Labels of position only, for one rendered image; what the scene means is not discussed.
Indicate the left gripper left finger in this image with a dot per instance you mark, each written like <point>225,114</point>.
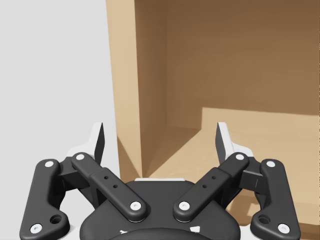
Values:
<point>110,183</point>

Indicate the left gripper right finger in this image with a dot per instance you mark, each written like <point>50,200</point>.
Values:
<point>210,183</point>

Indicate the pale wooden shelf unit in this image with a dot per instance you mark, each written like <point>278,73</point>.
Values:
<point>225,87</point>

